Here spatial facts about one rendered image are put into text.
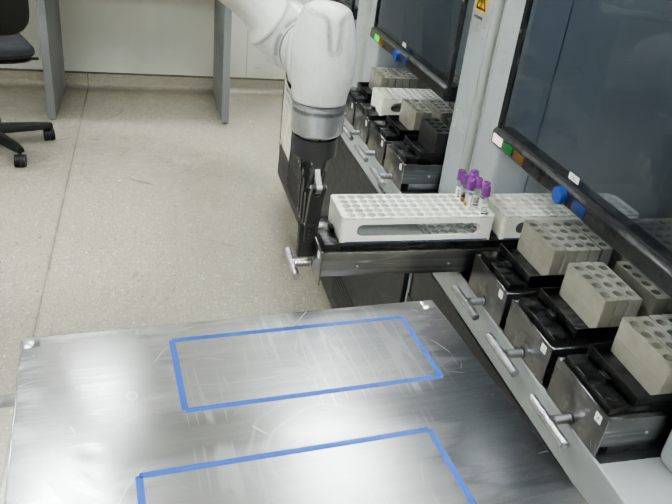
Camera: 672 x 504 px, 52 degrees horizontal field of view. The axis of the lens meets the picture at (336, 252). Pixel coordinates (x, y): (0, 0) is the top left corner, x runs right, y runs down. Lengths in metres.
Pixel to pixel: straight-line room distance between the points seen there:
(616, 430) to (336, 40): 0.69
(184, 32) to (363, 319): 3.82
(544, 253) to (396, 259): 0.26
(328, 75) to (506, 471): 0.63
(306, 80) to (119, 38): 3.65
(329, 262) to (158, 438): 0.53
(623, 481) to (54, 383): 0.74
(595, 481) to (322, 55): 0.73
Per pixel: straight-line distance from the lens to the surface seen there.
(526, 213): 1.39
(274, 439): 0.83
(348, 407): 0.88
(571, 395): 1.07
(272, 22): 1.23
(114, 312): 2.49
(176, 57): 4.75
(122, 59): 4.76
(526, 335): 1.16
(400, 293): 1.69
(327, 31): 1.11
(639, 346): 1.06
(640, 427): 1.05
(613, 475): 1.04
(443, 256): 1.31
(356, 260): 1.25
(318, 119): 1.14
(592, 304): 1.14
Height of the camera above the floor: 1.40
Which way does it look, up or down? 29 degrees down
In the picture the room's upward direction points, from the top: 7 degrees clockwise
